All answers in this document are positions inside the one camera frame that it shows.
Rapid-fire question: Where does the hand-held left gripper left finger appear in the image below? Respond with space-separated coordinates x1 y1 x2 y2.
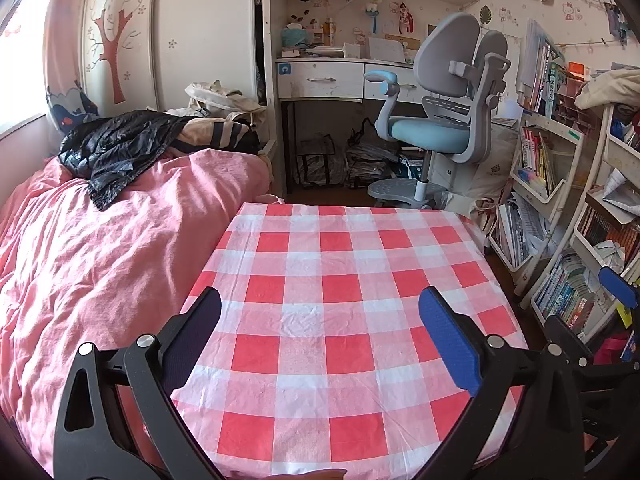
52 286 223 480

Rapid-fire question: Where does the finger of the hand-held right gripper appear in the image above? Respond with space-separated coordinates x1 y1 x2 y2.
597 266 640 311
544 314 601 376

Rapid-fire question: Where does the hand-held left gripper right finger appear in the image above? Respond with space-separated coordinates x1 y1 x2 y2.
407 286 586 480

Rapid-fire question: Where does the pink bag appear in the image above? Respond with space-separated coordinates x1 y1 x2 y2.
592 337 626 366

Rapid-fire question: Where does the white rolling book cart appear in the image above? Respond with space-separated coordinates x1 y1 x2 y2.
487 110 586 271
520 75 640 341

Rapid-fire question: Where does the pink bed blanket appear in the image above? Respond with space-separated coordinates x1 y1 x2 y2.
0 147 273 476

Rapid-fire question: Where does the red white checkered tablecloth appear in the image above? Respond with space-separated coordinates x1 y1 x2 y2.
170 202 531 480

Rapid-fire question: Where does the row of thin red books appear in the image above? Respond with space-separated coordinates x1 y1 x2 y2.
520 127 557 196

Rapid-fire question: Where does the white fabric bag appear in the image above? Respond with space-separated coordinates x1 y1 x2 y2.
447 125 521 211

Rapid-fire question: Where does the black puffer jacket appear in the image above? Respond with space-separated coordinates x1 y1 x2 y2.
57 110 193 211

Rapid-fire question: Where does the clear bag of papers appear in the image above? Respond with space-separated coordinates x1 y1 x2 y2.
345 130 402 188

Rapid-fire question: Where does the beige dark striped pillow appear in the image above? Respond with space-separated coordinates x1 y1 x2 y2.
172 117 261 154

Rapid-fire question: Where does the beige cloth bundle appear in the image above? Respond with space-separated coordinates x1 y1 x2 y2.
575 67 640 111

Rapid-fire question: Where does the grey blue desk chair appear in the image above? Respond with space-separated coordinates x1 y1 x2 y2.
364 12 512 211

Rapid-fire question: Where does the clear storage bag black trim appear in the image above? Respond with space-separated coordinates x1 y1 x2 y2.
295 135 347 188

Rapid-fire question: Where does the stack of tall workbooks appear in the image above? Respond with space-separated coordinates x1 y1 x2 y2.
517 17 569 117

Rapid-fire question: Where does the beige tote bag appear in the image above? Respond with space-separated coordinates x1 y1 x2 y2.
185 80 268 121

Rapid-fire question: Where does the white desk with drawers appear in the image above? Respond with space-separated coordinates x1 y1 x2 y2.
262 0 483 196

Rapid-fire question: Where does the white paper board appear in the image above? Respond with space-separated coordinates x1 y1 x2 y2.
367 35 408 64

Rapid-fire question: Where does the white wardrobe with tree print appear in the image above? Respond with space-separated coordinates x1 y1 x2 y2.
82 0 266 116

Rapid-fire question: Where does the light blue plush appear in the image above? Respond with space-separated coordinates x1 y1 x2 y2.
280 25 314 49

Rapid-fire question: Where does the window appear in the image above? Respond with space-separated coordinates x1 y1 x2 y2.
0 0 51 136

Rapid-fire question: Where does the pink curtain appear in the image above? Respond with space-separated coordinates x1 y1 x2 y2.
42 0 101 133

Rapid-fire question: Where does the red hanging doll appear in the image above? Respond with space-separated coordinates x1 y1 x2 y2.
397 2 417 36

